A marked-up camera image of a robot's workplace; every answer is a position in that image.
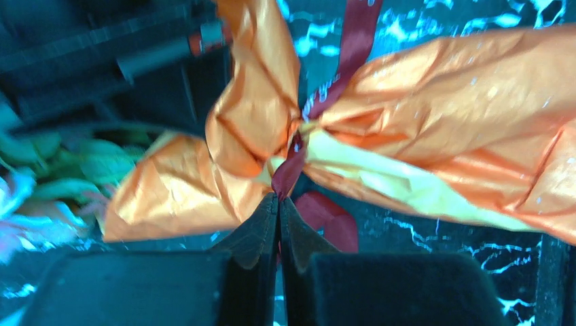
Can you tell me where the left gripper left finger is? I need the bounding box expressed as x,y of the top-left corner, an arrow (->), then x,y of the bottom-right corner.
21,194 -> 278,325

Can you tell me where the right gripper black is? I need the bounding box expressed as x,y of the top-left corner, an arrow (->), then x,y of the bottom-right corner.
1,1 -> 232,135

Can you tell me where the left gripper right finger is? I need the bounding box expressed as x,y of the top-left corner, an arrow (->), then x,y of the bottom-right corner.
279,199 -> 508,325

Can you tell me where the dark red ribbon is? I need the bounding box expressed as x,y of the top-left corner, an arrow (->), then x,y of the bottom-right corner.
270,0 -> 384,255

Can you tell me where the pink flower bunch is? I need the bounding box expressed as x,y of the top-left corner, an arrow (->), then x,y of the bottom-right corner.
1,100 -> 154,264

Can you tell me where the orange wrapping paper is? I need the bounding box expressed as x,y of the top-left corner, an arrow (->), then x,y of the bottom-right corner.
104,1 -> 575,244

